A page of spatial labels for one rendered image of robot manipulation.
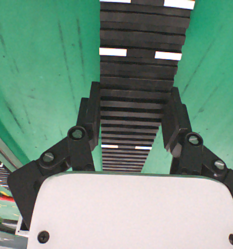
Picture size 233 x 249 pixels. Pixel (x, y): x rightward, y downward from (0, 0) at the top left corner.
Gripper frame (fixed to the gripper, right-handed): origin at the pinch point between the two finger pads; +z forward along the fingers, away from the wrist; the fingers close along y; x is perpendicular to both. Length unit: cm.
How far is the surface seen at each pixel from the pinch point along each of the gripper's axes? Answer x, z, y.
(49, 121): -7.0, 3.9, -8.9
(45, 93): -2.4, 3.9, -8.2
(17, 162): -18.4, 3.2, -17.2
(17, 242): -1057, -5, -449
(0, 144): -12.0, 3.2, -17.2
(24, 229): -77, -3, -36
